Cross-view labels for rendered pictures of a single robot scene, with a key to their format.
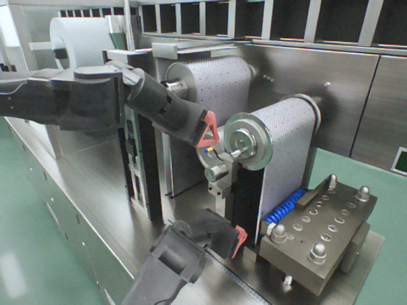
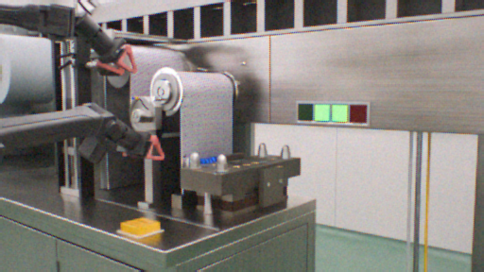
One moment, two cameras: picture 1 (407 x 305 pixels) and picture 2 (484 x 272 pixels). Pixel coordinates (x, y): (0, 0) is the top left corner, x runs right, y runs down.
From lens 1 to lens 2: 0.90 m
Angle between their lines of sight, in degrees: 24
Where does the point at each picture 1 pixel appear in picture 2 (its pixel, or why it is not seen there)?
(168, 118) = (99, 41)
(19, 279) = not seen: outside the picture
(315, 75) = (234, 59)
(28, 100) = (25, 14)
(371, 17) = (260, 11)
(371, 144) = (281, 106)
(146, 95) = (87, 22)
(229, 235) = (143, 136)
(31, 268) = not seen: outside the picture
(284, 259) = (198, 177)
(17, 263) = not seen: outside the picture
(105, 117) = (63, 28)
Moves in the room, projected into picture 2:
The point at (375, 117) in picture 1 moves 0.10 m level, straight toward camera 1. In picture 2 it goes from (278, 81) to (265, 81)
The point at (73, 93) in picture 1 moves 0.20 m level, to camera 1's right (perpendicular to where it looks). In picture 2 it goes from (49, 12) to (133, 13)
